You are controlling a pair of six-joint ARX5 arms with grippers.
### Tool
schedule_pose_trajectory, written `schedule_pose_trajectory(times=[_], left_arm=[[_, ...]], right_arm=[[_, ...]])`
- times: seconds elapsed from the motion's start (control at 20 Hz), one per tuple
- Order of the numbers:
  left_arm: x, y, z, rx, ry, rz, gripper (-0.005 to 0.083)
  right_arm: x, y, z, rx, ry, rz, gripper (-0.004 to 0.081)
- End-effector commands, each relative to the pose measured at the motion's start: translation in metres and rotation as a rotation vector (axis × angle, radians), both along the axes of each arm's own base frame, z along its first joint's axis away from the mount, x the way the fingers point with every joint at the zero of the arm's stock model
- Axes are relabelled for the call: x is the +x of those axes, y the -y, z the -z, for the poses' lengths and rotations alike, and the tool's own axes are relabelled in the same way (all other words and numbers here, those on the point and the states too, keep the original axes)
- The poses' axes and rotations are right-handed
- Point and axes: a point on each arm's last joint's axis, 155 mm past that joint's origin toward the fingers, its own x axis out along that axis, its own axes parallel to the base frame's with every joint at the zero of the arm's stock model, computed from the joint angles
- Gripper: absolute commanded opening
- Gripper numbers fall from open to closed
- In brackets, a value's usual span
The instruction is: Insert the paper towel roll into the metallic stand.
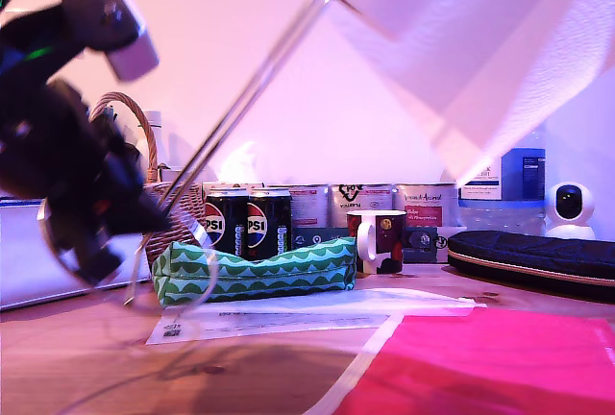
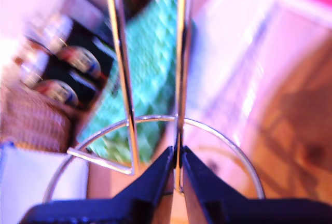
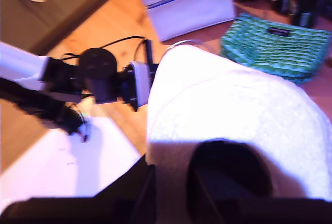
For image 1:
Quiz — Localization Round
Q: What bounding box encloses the metallic paper towel stand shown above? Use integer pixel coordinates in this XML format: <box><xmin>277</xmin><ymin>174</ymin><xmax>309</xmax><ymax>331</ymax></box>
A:
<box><xmin>37</xmin><ymin>0</ymin><xmax>335</xmax><ymax>313</ymax></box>

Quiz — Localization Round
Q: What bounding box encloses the white paper towel roll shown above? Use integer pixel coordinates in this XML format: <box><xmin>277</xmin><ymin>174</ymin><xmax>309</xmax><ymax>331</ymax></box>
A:
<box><xmin>276</xmin><ymin>0</ymin><xmax>615</xmax><ymax>188</ymax></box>

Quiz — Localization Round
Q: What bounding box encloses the white cardboard box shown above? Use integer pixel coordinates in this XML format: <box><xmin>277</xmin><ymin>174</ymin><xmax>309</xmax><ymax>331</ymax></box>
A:
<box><xmin>158</xmin><ymin>163</ymin><xmax>206</xmax><ymax>184</ymax></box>

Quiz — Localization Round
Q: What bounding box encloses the black Pepsi can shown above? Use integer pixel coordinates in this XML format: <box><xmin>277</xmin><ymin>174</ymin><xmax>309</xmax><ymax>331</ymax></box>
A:
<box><xmin>246</xmin><ymin>188</ymin><xmax>293</xmax><ymax>262</ymax></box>
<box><xmin>204</xmin><ymin>188</ymin><xmax>251</xmax><ymax>258</ymax></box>

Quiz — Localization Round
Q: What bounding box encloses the tissue box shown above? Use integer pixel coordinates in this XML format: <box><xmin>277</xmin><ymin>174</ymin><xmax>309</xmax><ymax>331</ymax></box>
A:
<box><xmin>201</xmin><ymin>139</ymin><xmax>266</xmax><ymax>193</ymax></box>

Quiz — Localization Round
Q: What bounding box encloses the white zip pouch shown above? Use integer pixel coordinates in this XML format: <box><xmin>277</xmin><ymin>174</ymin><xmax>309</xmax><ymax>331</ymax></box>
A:
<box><xmin>0</xmin><ymin>198</ymin><xmax>153</xmax><ymax>313</ymax></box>

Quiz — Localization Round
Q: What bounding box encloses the green wave pattern pouch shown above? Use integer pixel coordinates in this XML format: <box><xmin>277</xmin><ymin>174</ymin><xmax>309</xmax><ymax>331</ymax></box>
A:
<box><xmin>151</xmin><ymin>235</ymin><xmax>359</xmax><ymax>309</ymax></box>

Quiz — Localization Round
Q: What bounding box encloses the dark flat box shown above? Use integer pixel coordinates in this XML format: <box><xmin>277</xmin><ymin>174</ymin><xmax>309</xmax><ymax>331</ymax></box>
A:
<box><xmin>291</xmin><ymin>225</ymin><xmax>451</xmax><ymax>263</ymax></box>

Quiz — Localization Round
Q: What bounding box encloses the frosted plastic zip bag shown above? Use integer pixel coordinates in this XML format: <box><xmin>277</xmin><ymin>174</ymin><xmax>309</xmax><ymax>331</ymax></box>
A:
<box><xmin>191</xmin><ymin>287</ymin><xmax>489</xmax><ymax>319</ymax></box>

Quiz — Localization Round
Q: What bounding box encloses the pink plastic bag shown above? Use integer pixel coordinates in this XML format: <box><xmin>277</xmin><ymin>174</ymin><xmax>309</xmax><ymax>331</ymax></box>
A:
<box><xmin>307</xmin><ymin>313</ymin><xmax>615</xmax><ymax>415</ymax></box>

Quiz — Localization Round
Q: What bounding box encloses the large clear water bottle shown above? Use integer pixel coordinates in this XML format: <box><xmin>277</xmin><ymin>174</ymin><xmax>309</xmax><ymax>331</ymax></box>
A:
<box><xmin>455</xmin><ymin>129</ymin><xmax>548</xmax><ymax>238</ymax></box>

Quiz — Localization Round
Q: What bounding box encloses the black quilted case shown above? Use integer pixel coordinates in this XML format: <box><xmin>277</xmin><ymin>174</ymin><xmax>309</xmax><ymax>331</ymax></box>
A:
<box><xmin>446</xmin><ymin>230</ymin><xmax>615</xmax><ymax>304</ymax></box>

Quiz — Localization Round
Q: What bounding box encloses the wicker basket with handle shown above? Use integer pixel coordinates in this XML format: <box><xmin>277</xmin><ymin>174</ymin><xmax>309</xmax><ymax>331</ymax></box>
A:
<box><xmin>88</xmin><ymin>91</ymin><xmax>207</xmax><ymax>267</ymax></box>

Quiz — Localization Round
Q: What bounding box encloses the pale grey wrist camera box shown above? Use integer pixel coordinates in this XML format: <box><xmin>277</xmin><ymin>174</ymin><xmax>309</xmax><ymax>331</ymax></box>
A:
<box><xmin>61</xmin><ymin>0</ymin><xmax>160</xmax><ymax>84</ymax></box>

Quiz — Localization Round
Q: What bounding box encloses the small white round camera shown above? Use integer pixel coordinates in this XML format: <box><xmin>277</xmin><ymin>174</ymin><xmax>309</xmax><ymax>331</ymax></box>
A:
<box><xmin>544</xmin><ymin>182</ymin><xmax>597</xmax><ymax>242</ymax></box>

